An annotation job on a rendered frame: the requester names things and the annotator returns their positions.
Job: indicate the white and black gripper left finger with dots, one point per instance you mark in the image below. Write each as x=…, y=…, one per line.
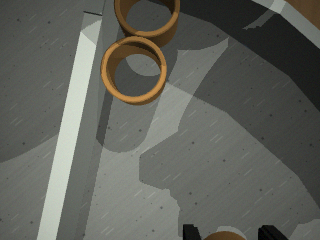
x=190, y=232

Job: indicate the bronze bushing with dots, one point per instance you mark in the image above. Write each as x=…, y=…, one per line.
x=117, y=52
x=224, y=235
x=159, y=37

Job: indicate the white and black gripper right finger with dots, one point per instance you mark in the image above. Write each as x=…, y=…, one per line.
x=270, y=232

